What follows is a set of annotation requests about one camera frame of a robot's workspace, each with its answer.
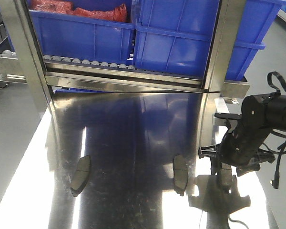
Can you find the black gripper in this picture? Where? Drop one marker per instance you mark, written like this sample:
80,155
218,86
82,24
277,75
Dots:
240,148

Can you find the grey brake pad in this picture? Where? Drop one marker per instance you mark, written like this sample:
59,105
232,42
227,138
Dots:
81,176
224,177
180,171

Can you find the large blue crate right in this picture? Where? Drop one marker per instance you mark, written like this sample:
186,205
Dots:
174,36

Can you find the large blue crate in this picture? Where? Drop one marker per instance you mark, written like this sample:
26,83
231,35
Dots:
174,36
86,38

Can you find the large blue crate left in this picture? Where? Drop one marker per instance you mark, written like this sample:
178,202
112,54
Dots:
86,38

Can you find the stainless steel rack frame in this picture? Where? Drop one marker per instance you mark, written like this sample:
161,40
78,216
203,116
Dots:
29,66

